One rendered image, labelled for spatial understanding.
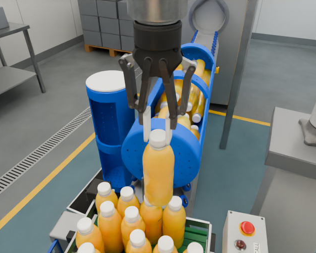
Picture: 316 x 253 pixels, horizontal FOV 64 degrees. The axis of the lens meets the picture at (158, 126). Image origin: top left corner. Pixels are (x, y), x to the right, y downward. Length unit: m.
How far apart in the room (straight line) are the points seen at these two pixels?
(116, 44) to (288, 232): 4.03
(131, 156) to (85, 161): 1.66
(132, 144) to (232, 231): 0.41
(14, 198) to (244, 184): 1.95
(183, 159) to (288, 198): 0.59
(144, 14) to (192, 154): 0.56
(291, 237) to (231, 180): 1.01
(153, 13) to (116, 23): 4.27
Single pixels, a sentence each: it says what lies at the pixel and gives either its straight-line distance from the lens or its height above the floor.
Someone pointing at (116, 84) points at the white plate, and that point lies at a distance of 1.53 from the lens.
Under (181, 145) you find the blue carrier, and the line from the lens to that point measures 0.82.
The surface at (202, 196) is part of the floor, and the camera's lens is 2.21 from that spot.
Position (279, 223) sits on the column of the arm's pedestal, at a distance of 1.43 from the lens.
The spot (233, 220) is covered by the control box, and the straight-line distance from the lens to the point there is 0.77.
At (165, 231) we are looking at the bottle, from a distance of 0.84.
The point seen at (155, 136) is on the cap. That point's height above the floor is 1.40.
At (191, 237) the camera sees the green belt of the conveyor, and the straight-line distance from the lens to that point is 0.95.
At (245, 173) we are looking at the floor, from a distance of 2.48.
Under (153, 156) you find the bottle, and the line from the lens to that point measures 0.53.
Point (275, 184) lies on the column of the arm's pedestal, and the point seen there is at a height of 0.86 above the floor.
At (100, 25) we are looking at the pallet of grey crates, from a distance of 4.87.
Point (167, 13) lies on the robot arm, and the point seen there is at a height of 1.64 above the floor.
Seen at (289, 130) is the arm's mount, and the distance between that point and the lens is 1.21.
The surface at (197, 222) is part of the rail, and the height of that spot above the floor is 0.97.
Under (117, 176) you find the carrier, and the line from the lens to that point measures 2.13.
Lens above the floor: 1.72
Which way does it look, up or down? 36 degrees down
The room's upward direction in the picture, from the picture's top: straight up
